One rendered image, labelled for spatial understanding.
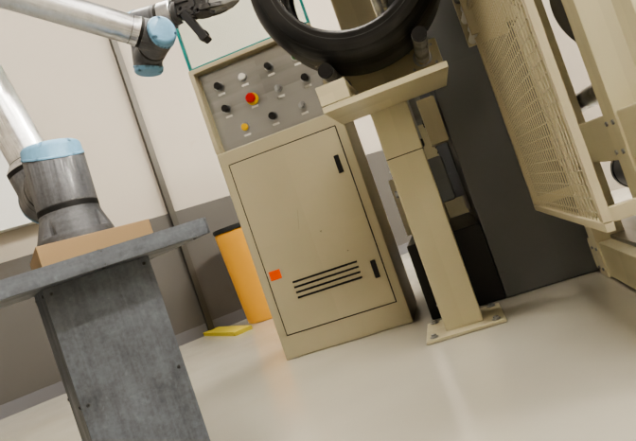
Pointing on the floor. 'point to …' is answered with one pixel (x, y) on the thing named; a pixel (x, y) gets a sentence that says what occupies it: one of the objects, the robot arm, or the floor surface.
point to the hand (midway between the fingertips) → (235, 3)
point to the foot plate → (494, 315)
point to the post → (410, 168)
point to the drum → (242, 273)
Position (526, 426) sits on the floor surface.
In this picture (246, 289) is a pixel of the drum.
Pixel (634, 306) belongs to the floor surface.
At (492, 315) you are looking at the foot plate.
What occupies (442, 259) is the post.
